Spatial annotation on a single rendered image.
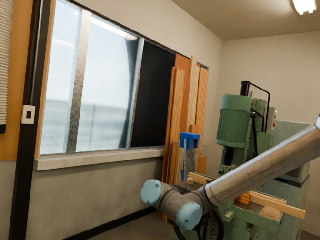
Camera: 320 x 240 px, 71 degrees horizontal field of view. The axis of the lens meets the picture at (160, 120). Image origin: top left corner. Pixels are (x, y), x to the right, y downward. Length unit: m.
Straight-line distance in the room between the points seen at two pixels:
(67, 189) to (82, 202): 0.23
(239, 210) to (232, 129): 0.44
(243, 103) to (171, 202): 0.80
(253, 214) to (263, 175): 0.57
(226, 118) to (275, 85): 2.45
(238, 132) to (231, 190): 0.62
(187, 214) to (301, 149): 0.39
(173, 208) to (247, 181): 0.26
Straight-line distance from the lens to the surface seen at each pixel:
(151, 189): 0.83
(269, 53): 3.92
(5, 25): 1.73
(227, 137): 1.38
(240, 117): 1.38
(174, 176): 2.84
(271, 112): 1.68
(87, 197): 2.39
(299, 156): 0.75
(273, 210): 1.36
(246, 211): 1.33
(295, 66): 3.78
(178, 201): 0.79
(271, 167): 0.77
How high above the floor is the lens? 1.36
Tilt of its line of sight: 3 degrees down
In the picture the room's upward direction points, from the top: 8 degrees clockwise
